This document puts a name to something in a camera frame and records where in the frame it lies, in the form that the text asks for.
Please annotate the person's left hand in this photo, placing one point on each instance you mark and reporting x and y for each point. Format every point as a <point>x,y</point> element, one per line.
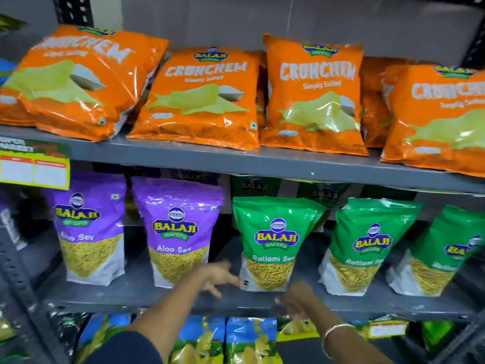
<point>214,274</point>

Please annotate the person's right hand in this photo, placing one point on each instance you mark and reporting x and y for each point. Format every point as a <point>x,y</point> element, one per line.
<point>303,301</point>

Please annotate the person's left thumb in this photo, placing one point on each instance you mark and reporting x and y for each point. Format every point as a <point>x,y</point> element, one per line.
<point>216,291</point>

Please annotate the person's right fingers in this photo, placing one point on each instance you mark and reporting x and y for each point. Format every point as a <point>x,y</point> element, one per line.
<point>284,305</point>

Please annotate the person's right forearm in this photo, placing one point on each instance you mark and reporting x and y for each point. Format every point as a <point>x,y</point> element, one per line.
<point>352,344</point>

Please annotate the person's left forearm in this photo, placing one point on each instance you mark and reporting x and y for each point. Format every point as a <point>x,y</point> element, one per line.
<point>170,310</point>

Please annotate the yellow snack packet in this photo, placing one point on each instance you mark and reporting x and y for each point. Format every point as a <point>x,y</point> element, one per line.
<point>297,329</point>

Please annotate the blue chip bag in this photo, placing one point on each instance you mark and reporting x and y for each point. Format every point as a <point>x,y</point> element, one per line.
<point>199,343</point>
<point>100,333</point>
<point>252,343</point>

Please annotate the purple snack packet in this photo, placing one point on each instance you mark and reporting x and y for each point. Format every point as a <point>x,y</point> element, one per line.
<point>193,176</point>
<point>91,231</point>
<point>178,231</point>

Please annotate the grey metal shelf board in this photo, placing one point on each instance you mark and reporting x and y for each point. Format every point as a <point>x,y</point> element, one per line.
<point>242,164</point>
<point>132,288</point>

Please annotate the row of green snack packets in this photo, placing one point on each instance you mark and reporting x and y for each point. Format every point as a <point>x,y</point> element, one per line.
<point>363,238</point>

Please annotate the dark blue sleeve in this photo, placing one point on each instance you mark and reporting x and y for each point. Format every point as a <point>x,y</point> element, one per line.
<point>125,350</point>

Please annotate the dark snack packet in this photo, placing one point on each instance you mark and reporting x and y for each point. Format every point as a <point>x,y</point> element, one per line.
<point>68,331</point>

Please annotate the bright green snack packet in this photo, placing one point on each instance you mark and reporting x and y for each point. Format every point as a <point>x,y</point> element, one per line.
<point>437,335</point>

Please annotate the row of orange chip bags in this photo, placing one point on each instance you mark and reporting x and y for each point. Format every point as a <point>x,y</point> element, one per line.
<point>204,106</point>

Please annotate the grey perforated shelf upright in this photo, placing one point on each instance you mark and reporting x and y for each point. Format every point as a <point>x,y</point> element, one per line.
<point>22,295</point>

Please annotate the yellow red shelf label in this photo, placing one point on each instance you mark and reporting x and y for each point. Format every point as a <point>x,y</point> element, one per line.
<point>34,170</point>

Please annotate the black perforated shelf upright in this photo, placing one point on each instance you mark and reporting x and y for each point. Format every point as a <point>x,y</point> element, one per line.
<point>72,10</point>
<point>475,49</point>

